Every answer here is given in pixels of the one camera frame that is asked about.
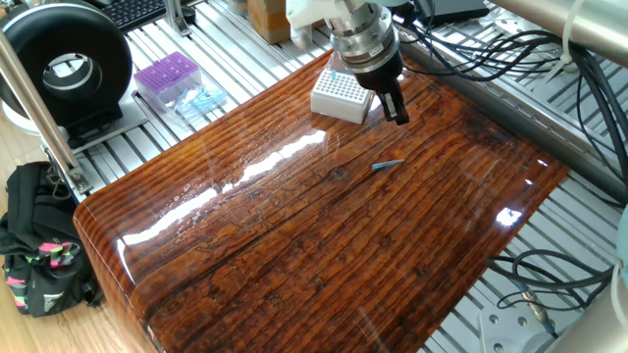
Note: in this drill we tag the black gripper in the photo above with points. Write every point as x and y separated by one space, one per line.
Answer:
385 73

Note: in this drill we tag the blue pipette tip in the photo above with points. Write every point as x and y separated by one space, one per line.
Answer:
385 165
334 75

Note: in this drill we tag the white pipette tip rack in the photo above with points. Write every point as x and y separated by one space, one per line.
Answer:
338 105

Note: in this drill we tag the clear bag of blue tips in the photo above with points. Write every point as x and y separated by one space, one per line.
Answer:
201 100

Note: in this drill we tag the purple pipette tip box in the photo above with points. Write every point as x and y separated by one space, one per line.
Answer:
167 73

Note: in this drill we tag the clear plastic rack lid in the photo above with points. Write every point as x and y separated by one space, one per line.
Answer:
334 61

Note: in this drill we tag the black flat device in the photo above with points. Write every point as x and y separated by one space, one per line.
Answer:
456 10

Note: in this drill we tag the glossy wood grain board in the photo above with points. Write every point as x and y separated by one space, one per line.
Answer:
294 220

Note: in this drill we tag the brown cardboard box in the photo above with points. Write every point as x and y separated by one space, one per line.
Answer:
265 24

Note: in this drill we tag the grey robot mounting plate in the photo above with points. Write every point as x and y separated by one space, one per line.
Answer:
505 333

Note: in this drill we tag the black keyboard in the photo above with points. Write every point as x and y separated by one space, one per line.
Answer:
132 12

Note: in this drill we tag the short aluminium bracket post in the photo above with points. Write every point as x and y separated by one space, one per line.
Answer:
174 17

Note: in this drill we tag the grey flat base plate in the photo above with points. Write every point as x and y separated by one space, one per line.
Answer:
132 122

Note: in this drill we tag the aluminium frame post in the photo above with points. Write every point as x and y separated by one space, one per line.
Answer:
36 110

